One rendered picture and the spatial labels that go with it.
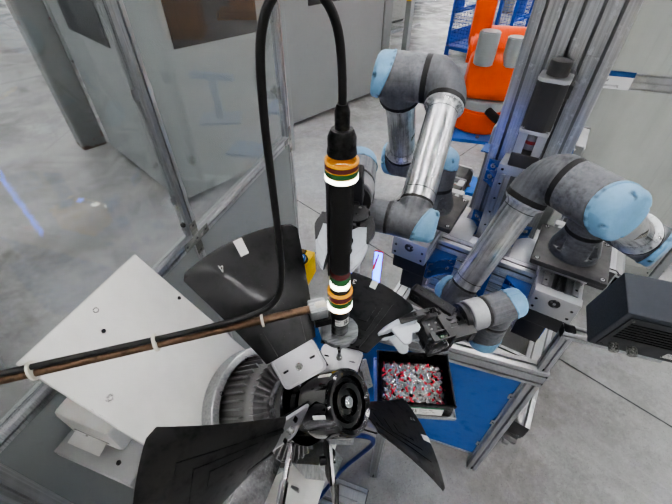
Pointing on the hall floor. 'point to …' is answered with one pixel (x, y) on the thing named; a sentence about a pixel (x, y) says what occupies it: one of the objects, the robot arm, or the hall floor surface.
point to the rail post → (502, 424)
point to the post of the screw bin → (376, 455)
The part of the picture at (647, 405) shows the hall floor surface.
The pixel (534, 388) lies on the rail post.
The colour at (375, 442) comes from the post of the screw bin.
